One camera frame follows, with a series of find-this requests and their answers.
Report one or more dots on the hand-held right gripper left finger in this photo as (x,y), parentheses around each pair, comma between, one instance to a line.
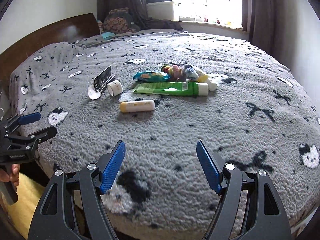
(112,165)

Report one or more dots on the white blue wrapper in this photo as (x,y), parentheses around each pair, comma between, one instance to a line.
(191,73)

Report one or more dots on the brown patterned cushion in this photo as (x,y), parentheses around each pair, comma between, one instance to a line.
(117,21)

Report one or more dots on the yellow white small bottle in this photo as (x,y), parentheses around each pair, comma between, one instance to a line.
(136,106)

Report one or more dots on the colourful windowsill ornaments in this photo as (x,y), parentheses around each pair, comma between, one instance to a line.
(217,21)

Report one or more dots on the small beige plush toy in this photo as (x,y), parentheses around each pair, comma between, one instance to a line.
(100,26)

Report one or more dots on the small teal pouch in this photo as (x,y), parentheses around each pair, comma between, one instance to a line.
(107,35)

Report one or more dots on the white storage box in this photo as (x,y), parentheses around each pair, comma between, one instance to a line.
(160,11)

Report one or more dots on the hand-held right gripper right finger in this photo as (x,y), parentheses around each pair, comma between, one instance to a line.
(208,165)

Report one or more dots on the white yellow squeeze tube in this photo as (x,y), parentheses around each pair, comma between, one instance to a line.
(210,82)

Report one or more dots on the grey printed fleece blanket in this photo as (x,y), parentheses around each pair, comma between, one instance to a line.
(175,130)

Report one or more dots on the teal snack packet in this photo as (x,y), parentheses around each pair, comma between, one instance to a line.
(150,76)

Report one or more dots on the person's left hand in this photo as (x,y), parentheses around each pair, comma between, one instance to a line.
(14,175)

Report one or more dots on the green squeeze tube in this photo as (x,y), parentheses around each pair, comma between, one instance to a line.
(170,88)

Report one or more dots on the white tape roll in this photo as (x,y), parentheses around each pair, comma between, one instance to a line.
(115,86)

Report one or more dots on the black silver torn wrapper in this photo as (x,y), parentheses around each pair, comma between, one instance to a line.
(102,80)

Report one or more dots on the dark wooden headboard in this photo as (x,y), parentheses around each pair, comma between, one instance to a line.
(37,35)

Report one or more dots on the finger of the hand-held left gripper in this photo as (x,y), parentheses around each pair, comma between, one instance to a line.
(30,118)
(42,134)

